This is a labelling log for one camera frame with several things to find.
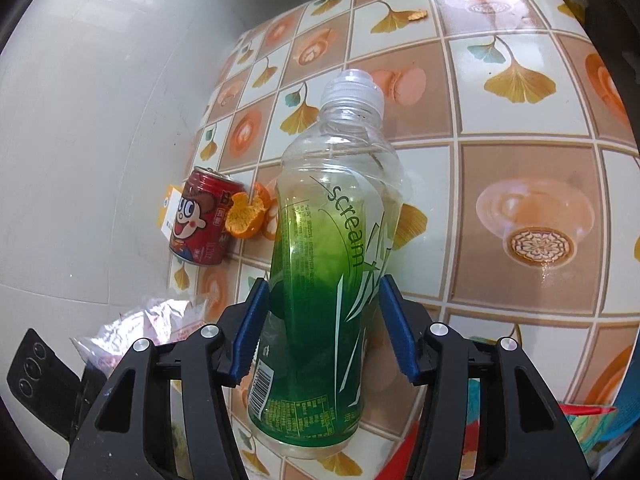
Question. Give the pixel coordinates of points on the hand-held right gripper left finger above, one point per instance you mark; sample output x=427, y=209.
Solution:
x=250, y=330

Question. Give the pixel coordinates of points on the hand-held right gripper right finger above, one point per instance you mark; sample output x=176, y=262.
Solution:
x=397, y=330

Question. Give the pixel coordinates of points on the green drink bottle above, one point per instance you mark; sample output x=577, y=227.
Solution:
x=320, y=285

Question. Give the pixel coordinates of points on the clear bag with pink print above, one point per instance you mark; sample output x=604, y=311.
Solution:
x=165, y=320

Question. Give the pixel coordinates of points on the orange peel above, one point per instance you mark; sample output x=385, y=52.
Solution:
x=245, y=217

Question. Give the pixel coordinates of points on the red cartoon drink can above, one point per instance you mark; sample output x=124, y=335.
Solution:
x=200, y=220

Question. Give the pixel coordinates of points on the small yellow white box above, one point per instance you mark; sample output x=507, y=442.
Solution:
x=167, y=210

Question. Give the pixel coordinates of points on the ginkgo leaf patterned tablecloth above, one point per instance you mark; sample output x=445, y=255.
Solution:
x=500, y=185

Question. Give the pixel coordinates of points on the black phone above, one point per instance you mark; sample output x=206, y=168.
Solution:
x=40, y=385

